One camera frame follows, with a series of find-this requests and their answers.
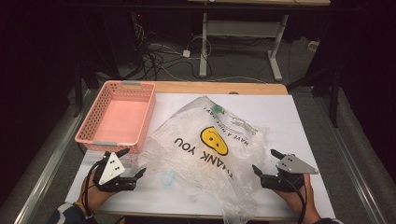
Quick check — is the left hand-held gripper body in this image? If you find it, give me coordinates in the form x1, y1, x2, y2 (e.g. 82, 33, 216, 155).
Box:
92, 151, 138, 192

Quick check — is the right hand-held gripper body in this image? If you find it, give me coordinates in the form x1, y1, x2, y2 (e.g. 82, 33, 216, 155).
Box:
261, 153, 319, 193

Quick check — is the pink perforated plastic basket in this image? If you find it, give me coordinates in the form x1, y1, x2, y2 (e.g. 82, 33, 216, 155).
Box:
74, 79, 157, 155

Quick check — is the small white-capped bottle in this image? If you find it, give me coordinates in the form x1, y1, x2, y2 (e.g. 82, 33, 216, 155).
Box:
161, 171, 177, 189

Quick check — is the clear plastic bag yellow smiley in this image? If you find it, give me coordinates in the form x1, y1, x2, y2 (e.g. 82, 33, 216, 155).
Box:
136, 95, 273, 224

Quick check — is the person's left hand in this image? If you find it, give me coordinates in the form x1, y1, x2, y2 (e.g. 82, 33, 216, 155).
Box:
77, 175, 119, 212

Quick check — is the person's right hand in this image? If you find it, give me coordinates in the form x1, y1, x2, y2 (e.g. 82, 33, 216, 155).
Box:
274, 174, 322, 222

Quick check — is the white board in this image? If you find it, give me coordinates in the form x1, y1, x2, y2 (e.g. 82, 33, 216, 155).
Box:
65, 92, 337, 221

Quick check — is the black stand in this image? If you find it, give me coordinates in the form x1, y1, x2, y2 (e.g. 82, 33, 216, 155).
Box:
286, 59, 342, 129
72, 59, 87, 119

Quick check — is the small white floor box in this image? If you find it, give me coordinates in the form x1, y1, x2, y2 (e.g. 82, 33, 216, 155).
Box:
307, 39, 321, 52

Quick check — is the white-framed desk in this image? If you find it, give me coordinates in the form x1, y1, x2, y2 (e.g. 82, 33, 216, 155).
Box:
186, 0, 332, 82

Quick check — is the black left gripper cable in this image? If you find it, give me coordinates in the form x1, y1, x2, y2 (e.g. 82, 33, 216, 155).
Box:
82, 158, 106, 219

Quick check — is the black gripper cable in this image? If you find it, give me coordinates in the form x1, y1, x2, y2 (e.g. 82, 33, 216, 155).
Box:
82, 158, 106, 219
282, 176, 308, 224

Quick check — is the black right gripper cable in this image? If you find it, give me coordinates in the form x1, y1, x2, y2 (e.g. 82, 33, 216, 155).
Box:
282, 176, 308, 224

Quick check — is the yellow wrist bracelet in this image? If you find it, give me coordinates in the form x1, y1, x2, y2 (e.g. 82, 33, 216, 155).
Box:
74, 201, 95, 219

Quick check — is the silver metal rail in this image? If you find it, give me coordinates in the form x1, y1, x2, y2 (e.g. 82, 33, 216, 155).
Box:
317, 92, 389, 224
12, 89, 98, 224

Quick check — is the white floor cable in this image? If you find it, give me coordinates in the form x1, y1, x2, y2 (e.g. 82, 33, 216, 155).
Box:
155, 43, 269, 84

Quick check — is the tangle of black floor cables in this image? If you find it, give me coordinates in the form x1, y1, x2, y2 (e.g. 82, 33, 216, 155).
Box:
129, 22, 214, 82

